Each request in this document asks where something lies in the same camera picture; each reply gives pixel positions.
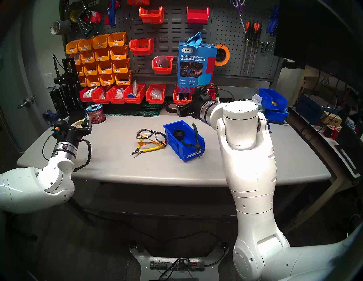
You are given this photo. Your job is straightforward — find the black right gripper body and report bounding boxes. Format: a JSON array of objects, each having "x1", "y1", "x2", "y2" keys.
[{"x1": 182, "y1": 95, "x2": 206, "y2": 118}]

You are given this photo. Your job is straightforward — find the blue bench vise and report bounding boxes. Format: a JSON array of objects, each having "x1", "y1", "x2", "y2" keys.
[{"x1": 43, "y1": 110, "x2": 60, "y2": 123}]

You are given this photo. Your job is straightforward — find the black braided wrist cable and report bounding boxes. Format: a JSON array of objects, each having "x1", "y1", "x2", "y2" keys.
[
  {"x1": 211, "y1": 83, "x2": 236, "y2": 103},
  {"x1": 72, "y1": 138, "x2": 93, "y2": 172}
]

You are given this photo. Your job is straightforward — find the black soldering iron pen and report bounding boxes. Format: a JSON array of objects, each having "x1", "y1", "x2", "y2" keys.
[{"x1": 53, "y1": 55, "x2": 64, "y2": 78}]

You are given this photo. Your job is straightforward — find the silver door handle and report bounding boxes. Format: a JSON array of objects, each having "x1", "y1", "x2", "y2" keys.
[{"x1": 18, "y1": 96, "x2": 37, "y2": 110}]

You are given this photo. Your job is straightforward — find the dark green handled pliers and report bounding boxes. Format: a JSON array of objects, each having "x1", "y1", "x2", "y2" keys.
[{"x1": 181, "y1": 123, "x2": 205, "y2": 158}]

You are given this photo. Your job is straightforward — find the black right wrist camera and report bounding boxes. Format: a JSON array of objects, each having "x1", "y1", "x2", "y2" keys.
[{"x1": 195, "y1": 84, "x2": 212, "y2": 99}]

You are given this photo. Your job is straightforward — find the orange black screwdriver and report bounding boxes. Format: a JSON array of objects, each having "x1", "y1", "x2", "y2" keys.
[
  {"x1": 251, "y1": 22, "x2": 263, "y2": 74},
  {"x1": 241, "y1": 20, "x2": 251, "y2": 74},
  {"x1": 247, "y1": 22, "x2": 257, "y2": 74}
]

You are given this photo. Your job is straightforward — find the clear safety glasses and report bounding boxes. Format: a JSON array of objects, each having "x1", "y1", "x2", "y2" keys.
[{"x1": 136, "y1": 129, "x2": 168, "y2": 148}]

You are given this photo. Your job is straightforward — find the crimson parts bin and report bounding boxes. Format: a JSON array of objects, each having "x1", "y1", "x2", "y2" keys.
[{"x1": 79, "y1": 87, "x2": 94, "y2": 103}]

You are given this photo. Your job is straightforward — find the small cardboard box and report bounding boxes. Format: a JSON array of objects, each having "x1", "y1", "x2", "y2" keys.
[{"x1": 323, "y1": 112, "x2": 344, "y2": 127}]

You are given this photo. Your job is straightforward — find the orange bin labelled M3X6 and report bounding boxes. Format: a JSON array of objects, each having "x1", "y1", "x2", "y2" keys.
[{"x1": 108, "y1": 31, "x2": 127, "y2": 47}]

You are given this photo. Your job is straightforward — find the blue cleaning cloths box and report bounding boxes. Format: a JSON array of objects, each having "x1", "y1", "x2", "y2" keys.
[{"x1": 177, "y1": 41, "x2": 218, "y2": 94}]

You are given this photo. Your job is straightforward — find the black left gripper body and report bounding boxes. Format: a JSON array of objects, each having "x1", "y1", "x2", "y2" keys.
[{"x1": 58, "y1": 124, "x2": 93, "y2": 143}]

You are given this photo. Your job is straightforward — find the orange bin labelled M3X5X4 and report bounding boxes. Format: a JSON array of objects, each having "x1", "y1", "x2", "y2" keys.
[{"x1": 66, "y1": 40, "x2": 81, "y2": 54}]

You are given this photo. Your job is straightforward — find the orange bin labelled M3-8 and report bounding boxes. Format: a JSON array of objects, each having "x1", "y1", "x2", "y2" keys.
[{"x1": 97, "y1": 60, "x2": 115, "y2": 74}]

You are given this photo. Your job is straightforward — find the orange bin labelled M4-0.7 HEX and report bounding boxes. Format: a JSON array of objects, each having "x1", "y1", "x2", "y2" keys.
[{"x1": 115, "y1": 70, "x2": 133, "y2": 86}]

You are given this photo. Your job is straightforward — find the black monitor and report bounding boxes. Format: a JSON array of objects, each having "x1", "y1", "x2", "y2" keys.
[{"x1": 274, "y1": 0, "x2": 363, "y2": 91}]

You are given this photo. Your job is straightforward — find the orange tape roll on pegboard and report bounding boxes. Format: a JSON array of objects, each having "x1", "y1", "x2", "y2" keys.
[{"x1": 215, "y1": 44, "x2": 231, "y2": 67}]

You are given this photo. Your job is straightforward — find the orange bin labelled M2.5-6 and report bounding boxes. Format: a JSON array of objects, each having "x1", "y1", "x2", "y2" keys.
[{"x1": 86, "y1": 74, "x2": 102, "y2": 87}]

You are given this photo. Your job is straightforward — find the yellow handled pliers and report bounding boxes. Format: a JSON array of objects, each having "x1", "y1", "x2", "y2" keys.
[{"x1": 130, "y1": 135, "x2": 167, "y2": 158}]

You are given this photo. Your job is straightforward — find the blue utility lighter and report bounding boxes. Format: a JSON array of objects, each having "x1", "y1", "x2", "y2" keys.
[{"x1": 107, "y1": 0, "x2": 117, "y2": 27}]

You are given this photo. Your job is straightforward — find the black flat device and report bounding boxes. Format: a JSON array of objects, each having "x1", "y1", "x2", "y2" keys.
[{"x1": 336, "y1": 125, "x2": 363, "y2": 179}]

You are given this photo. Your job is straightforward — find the dark grey tool panel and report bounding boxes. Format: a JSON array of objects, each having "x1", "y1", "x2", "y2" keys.
[{"x1": 61, "y1": 0, "x2": 284, "y2": 85}]

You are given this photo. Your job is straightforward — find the orange bin labelled M3-6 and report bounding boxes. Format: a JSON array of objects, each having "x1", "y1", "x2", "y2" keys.
[{"x1": 112, "y1": 58, "x2": 131, "y2": 74}]

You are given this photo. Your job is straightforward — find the red white tape roll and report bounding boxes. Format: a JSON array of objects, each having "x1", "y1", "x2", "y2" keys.
[{"x1": 85, "y1": 11, "x2": 103, "y2": 24}]

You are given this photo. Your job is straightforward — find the orange bin labelled M3X8 BAD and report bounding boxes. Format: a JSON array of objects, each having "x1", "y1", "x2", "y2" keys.
[{"x1": 78, "y1": 37, "x2": 94, "y2": 52}]

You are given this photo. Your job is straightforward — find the orange bin labelled M4-6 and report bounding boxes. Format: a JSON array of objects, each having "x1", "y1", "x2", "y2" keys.
[{"x1": 94, "y1": 48, "x2": 113, "y2": 61}]

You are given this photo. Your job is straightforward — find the blue spring clamps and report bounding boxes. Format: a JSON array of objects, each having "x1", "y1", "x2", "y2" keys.
[{"x1": 266, "y1": 4, "x2": 280, "y2": 36}]

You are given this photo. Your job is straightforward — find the green white tissue box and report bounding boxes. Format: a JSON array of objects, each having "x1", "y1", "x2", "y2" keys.
[{"x1": 251, "y1": 94, "x2": 266, "y2": 111}]

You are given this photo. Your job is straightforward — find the blue labelled storage bin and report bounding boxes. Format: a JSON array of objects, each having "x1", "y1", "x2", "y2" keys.
[{"x1": 163, "y1": 120, "x2": 206, "y2": 162}]

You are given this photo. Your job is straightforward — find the black metal press stand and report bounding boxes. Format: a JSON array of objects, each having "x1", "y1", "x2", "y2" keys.
[{"x1": 54, "y1": 58, "x2": 82, "y2": 114}]

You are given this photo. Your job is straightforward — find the black floor power cable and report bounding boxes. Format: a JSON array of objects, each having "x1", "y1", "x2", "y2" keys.
[{"x1": 85, "y1": 211, "x2": 229, "y2": 268}]

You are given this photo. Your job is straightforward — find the dark blue case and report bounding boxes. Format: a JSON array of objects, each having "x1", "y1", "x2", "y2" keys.
[{"x1": 296, "y1": 93, "x2": 327, "y2": 125}]

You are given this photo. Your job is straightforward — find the blue microfibre cloth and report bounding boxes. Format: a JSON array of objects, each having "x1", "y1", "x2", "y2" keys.
[{"x1": 186, "y1": 32, "x2": 203, "y2": 49}]

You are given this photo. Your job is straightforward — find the red wire spool blue label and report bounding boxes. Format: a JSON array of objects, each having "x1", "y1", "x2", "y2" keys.
[{"x1": 86, "y1": 104, "x2": 107, "y2": 124}]

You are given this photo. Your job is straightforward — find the orange bin labelled M3-4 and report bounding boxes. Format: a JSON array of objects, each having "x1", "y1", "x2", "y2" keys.
[{"x1": 110, "y1": 45, "x2": 129, "y2": 61}]

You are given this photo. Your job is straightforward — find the black power strip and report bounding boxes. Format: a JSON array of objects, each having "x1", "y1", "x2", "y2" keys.
[{"x1": 150, "y1": 260, "x2": 205, "y2": 272}]

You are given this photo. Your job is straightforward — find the red utility lighter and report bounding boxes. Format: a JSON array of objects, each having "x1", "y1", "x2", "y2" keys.
[{"x1": 104, "y1": 0, "x2": 120, "y2": 26}]

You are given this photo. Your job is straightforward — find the purple handled scissors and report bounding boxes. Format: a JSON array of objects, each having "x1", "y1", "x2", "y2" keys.
[{"x1": 230, "y1": 0, "x2": 246, "y2": 33}]

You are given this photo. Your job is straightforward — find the orange bin labelled M4X4X6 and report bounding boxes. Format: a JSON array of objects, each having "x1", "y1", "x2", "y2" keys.
[{"x1": 81, "y1": 50, "x2": 96, "y2": 64}]

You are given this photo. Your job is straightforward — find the silver duct tape roll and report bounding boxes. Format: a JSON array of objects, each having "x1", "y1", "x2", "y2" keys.
[{"x1": 50, "y1": 20, "x2": 72, "y2": 36}]

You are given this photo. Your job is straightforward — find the green cutting mat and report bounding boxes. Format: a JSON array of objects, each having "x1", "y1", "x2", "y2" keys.
[{"x1": 105, "y1": 109, "x2": 161, "y2": 117}]

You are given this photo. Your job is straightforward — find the orange bin labelled M2.5-5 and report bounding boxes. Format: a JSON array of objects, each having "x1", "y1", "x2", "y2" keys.
[{"x1": 100, "y1": 73, "x2": 117, "y2": 86}]

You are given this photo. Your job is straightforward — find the crimson louvre bin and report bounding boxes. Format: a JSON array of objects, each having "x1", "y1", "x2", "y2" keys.
[{"x1": 186, "y1": 5, "x2": 210, "y2": 24}]

